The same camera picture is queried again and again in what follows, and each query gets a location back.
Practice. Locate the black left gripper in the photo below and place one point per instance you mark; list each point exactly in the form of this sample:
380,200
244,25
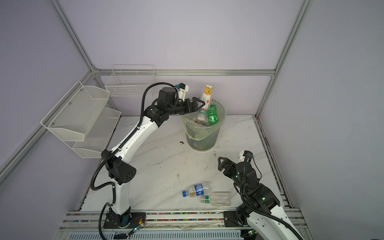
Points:
193,105

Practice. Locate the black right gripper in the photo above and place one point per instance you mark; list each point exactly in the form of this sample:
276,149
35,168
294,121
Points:
230,165

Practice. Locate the clear bottle sunflower label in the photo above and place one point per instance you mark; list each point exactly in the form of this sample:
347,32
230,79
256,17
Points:
206,97

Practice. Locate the green soda bottle yellow cap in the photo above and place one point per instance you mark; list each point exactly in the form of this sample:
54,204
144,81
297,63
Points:
212,115

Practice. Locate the bottle blue label blue cap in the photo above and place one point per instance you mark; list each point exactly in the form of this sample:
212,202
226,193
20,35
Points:
203,188

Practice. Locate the clear bottle green cap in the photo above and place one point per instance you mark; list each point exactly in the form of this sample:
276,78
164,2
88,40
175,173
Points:
216,199

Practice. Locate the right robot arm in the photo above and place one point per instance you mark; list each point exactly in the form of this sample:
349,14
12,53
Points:
260,208

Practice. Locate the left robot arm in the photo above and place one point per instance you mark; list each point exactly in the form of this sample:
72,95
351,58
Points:
170,101

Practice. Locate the green plastic bin liner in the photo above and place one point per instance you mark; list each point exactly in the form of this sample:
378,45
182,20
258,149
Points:
200,131

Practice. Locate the grey mesh waste bin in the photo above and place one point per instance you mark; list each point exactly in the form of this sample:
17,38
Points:
205,144

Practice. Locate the white mesh two-tier shelf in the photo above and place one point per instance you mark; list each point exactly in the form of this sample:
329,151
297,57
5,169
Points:
83,121

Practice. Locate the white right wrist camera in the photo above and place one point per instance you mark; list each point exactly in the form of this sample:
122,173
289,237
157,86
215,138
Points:
244,156

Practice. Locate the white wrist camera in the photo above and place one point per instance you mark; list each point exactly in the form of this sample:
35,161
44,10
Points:
244,156
182,91

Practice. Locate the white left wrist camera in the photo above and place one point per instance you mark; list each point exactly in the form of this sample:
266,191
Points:
182,91

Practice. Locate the white wire wall basket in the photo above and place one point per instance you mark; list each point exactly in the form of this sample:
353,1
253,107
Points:
130,80

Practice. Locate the aluminium frame profile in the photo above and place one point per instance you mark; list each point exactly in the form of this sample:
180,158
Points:
10,167

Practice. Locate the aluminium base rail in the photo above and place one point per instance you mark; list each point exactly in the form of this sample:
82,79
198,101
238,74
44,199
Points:
159,225

